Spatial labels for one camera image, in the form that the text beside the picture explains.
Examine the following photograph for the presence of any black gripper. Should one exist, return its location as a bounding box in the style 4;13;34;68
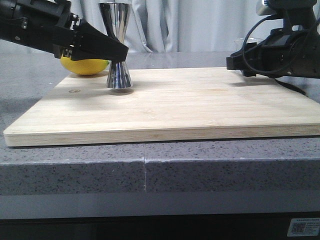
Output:
0;0;129;62
226;0;320;79

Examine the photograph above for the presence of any steel hourglass jigger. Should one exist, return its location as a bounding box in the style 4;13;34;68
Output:
99;2;132;89

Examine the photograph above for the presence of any small glass beaker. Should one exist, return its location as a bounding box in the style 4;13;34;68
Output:
234;37;263;51

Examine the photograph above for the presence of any yellow lemon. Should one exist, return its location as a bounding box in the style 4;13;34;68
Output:
60;56;109;76

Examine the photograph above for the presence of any grey curtain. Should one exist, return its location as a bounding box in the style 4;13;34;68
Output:
0;0;320;54

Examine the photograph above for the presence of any wooden cutting board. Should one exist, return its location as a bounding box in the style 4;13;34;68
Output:
3;67;320;147

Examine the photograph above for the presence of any white QR label sticker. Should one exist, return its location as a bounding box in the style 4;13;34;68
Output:
287;217;320;237

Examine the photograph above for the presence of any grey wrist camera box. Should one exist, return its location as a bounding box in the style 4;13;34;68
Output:
256;0;276;16

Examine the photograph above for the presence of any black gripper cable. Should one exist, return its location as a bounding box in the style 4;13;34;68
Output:
242;14;283;73

